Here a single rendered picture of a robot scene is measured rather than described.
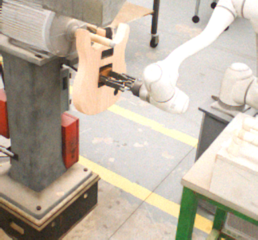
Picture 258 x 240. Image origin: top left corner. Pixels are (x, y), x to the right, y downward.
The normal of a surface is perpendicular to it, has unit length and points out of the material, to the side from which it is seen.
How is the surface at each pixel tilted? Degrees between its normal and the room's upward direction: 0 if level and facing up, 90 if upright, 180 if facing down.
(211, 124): 90
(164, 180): 0
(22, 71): 90
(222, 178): 90
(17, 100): 90
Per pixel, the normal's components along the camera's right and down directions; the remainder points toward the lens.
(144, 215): 0.09, -0.87
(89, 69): 0.85, 0.28
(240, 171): -0.54, 0.37
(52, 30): 0.52, 0.36
